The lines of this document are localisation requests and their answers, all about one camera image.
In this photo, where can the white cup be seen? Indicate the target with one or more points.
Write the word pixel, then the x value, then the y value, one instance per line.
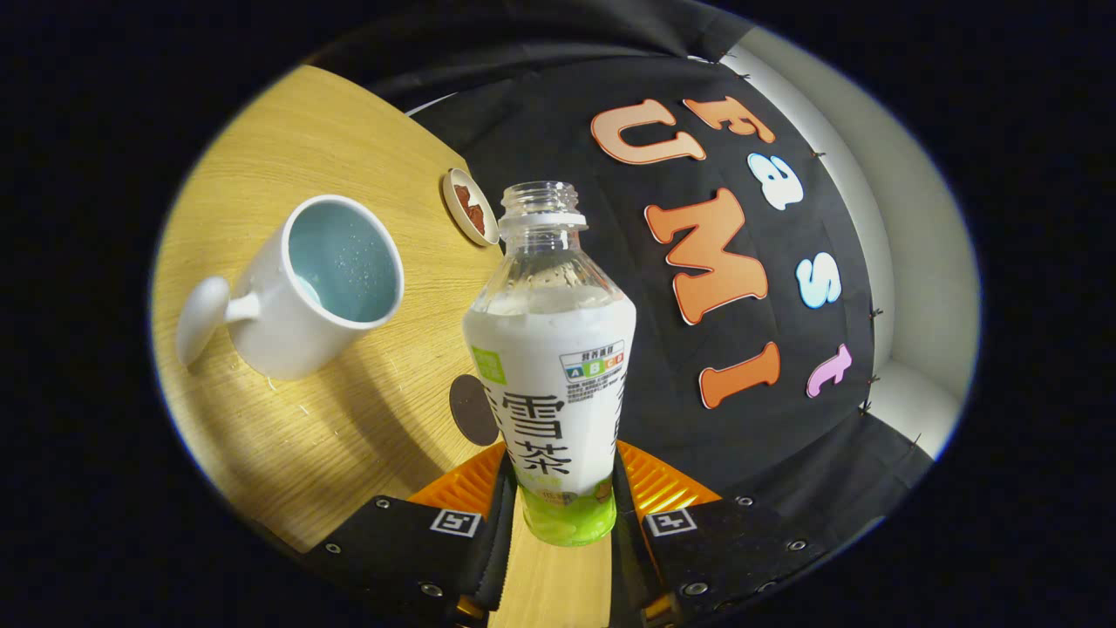
pixel 288 323

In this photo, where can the small white plate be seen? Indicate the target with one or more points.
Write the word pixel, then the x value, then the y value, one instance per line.
pixel 453 205

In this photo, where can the wooden table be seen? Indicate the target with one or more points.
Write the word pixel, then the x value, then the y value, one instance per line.
pixel 349 131

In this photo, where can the black backdrop cloth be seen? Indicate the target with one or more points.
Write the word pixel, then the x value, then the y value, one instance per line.
pixel 540 131

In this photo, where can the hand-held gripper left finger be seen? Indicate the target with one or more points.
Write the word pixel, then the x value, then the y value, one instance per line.
pixel 392 541

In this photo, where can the dark brown round coaster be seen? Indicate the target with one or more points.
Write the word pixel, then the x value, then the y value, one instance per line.
pixel 469 410

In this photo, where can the white green juice bottle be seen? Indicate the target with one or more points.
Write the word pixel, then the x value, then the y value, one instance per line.
pixel 549 366

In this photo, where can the reddish brown food piece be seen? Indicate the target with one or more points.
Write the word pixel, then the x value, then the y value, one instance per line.
pixel 463 194
pixel 476 218

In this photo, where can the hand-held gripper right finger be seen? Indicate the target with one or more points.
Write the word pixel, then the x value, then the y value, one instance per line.
pixel 724 549

